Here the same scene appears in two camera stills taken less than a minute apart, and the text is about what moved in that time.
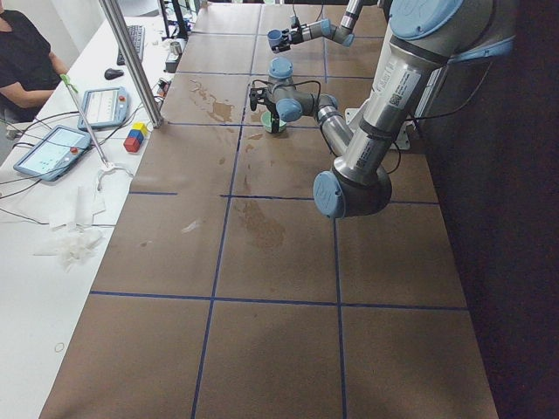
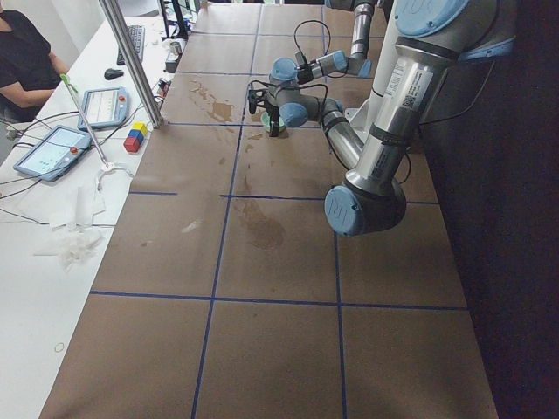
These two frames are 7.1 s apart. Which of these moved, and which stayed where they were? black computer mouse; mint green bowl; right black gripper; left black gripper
Moved: right black gripper
Stayed: left black gripper; mint green bowl; black computer mouse
